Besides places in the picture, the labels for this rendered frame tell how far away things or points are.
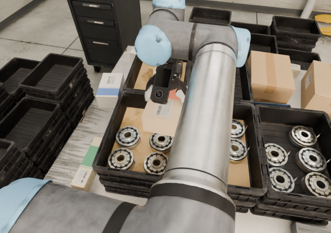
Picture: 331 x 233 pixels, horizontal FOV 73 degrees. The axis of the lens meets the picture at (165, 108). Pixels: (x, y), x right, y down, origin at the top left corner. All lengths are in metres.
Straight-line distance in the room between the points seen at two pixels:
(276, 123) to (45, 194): 1.03
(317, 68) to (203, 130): 1.29
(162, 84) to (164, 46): 0.19
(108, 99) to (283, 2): 3.40
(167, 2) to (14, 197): 0.43
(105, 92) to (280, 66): 0.99
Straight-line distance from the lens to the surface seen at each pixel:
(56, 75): 1.99
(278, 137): 1.11
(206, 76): 0.34
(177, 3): 0.53
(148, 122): 0.70
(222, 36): 0.43
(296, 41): 2.48
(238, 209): 1.01
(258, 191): 0.83
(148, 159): 0.90
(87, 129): 1.24
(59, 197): 0.25
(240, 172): 0.95
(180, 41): 0.45
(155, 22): 0.47
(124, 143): 0.95
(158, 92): 0.59
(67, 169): 1.15
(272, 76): 1.34
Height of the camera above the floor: 1.65
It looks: 49 degrees down
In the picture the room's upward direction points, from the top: straight up
